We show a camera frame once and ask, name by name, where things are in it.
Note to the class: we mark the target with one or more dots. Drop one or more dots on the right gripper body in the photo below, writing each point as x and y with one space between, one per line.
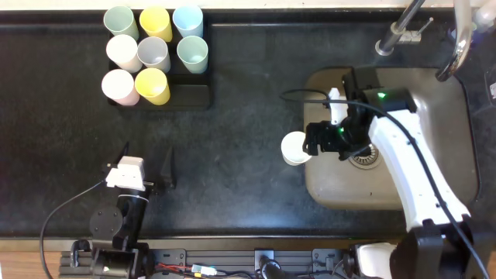
323 137

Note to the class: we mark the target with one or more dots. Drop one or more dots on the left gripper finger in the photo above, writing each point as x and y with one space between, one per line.
123 153
168 170

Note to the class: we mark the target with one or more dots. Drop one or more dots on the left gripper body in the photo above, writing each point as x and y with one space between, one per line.
154 188

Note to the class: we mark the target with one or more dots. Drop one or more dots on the white cup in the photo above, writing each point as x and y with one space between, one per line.
122 50
292 149

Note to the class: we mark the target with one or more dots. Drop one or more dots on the pink cup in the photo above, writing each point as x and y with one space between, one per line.
118 85

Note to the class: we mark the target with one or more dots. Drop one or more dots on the yellow cup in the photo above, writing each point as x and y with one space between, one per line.
155 21
151 83

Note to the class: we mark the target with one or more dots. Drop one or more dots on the black tray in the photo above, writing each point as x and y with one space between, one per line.
190 95

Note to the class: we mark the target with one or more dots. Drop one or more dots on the grey cup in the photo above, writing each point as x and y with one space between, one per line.
153 52

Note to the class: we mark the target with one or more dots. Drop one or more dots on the steel tap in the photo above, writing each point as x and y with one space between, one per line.
385 45

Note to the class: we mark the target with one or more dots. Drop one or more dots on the pale green cup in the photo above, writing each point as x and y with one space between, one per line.
192 52
118 19

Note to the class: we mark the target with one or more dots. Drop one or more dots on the steel sink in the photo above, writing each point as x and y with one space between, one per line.
449 128

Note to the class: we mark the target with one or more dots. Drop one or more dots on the blue cup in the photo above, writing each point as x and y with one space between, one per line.
188 19

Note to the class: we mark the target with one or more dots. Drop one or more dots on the blue soap bottle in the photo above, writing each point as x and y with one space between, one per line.
485 17

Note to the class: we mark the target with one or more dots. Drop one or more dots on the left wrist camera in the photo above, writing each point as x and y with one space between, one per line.
126 174

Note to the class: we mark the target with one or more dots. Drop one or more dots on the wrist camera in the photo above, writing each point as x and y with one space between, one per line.
126 174
338 108

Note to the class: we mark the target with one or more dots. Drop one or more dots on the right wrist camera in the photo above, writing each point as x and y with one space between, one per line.
338 108

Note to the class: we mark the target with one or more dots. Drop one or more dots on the mounting rail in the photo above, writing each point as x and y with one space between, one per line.
232 257

